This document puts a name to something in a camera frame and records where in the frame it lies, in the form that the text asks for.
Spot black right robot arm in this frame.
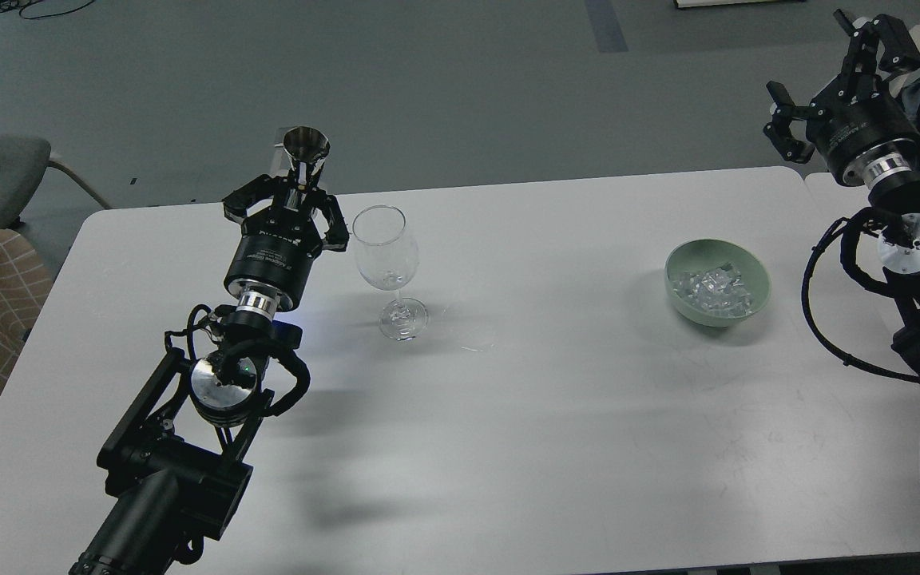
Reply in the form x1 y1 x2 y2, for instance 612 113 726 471
763 10 920 383

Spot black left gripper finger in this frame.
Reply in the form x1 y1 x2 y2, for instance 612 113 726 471
222 174 292 232
300 185 350 254

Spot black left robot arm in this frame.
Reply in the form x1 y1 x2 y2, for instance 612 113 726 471
69 160 348 574

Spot clear wine glass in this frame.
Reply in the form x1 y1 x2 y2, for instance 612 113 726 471
353 204 428 341

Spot clear ice cubes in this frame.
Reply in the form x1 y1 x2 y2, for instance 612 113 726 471
672 262 755 318

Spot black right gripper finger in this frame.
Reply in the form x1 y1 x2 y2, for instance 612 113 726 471
833 10 920 101
763 80 820 165

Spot green bowl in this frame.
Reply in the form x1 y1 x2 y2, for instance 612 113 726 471
664 239 771 328

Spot black floor cables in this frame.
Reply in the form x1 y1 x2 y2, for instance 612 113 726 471
0 0 97 34

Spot metal floor plate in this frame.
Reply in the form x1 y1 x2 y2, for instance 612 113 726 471
268 126 310 184

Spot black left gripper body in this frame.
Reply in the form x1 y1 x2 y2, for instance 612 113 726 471
224 208 320 312

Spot steel double jigger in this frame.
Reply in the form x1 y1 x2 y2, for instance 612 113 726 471
282 127 330 210

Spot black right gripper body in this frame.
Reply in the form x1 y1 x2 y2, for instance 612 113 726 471
807 76 918 188

